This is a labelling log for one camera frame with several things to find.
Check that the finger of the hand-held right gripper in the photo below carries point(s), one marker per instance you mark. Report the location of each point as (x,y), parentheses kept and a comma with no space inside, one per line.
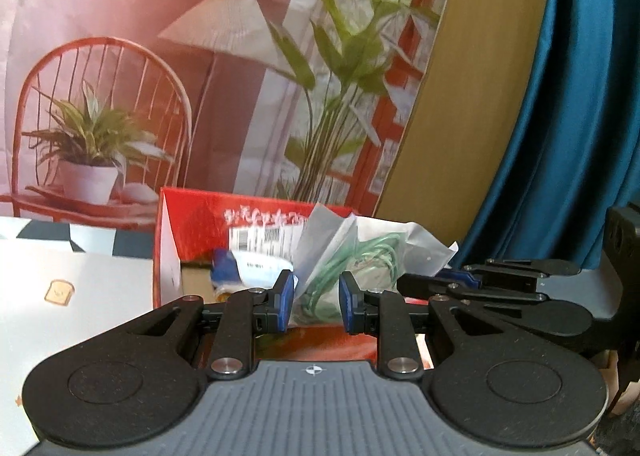
(520,270)
(495,297)

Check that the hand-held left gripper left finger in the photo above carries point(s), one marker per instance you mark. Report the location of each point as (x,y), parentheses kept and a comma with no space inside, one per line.
(286,297)

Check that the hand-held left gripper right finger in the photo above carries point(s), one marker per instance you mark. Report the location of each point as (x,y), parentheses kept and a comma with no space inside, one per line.
(346,302)

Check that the blue and white packet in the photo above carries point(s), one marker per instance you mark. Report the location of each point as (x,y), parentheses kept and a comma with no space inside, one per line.
(235,268)

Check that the red cardboard box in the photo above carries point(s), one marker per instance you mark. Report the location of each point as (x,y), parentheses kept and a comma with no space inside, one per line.
(200,221)

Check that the wooden panel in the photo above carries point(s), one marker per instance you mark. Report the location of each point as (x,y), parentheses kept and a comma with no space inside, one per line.
(475,110)

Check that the teal curtain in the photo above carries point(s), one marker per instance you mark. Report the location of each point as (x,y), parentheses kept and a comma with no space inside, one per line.
(575,85)

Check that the printed white tablecloth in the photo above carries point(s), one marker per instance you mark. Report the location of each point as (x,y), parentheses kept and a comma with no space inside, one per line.
(75,336)

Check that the printed room-scene wall cloth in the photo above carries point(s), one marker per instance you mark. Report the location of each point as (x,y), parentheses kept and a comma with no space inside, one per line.
(125,10)

